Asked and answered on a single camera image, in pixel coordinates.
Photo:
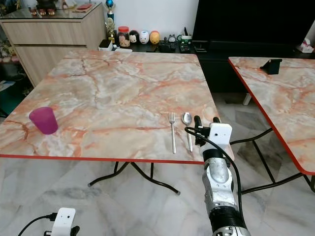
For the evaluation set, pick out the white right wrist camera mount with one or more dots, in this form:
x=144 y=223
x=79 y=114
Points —
x=220 y=135

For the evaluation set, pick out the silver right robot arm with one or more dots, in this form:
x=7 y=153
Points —
x=219 y=187

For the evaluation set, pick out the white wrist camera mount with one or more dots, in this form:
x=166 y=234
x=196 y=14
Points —
x=65 y=219
x=220 y=135

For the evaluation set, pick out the gold trophy with blue ball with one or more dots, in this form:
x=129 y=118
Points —
x=110 y=23

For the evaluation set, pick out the flat red book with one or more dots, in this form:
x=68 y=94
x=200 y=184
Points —
x=83 y=7

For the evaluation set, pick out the black phone stand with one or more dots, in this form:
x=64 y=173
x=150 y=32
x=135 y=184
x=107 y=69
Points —
x=271 y=66

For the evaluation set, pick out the light wooden cabinet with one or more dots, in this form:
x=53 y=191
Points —
x=49 y=39

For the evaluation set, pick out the red lid snack jar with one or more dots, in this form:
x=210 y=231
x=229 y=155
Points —
x=123 y=38

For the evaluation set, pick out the yellow round figurine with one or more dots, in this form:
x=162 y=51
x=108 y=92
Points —
x=154 y=38

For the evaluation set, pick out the purple plastic cup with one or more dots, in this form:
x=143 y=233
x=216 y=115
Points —
x=44 y=122

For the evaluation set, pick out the pile of plush toys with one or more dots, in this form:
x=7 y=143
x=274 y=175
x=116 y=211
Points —
x=7 y=51

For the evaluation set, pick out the silver metal fork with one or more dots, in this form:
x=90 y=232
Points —
x=172 y=120

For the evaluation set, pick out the dark seated figurine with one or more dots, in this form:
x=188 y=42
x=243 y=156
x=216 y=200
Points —
x=45 y=8

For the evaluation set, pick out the small grey animal figurine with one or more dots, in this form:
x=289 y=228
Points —
x=170 y=39

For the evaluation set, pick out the silver metal spoon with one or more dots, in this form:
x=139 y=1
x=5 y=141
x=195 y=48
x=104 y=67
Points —
x=186 y=118

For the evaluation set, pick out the marble pattern folding table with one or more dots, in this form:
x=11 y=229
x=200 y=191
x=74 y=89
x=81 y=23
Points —
x=128 y=93
x=280 y=98

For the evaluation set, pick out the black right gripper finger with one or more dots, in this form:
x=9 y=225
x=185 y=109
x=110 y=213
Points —
x=216 y=120
x=198 y=123

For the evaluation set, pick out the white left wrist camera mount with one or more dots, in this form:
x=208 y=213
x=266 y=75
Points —
x=65 y=219

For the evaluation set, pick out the black white round figurine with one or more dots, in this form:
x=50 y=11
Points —
x=134 y=38

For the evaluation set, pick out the black flat television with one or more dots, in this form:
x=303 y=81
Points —
x=251 y=22

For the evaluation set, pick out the white green small cup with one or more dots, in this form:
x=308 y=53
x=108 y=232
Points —
x=186 y=39

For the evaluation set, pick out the small white box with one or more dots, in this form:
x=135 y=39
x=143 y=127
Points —
x=106 y=45

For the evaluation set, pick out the small white pink figurine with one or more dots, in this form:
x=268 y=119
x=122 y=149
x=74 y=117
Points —
x=306 y=46

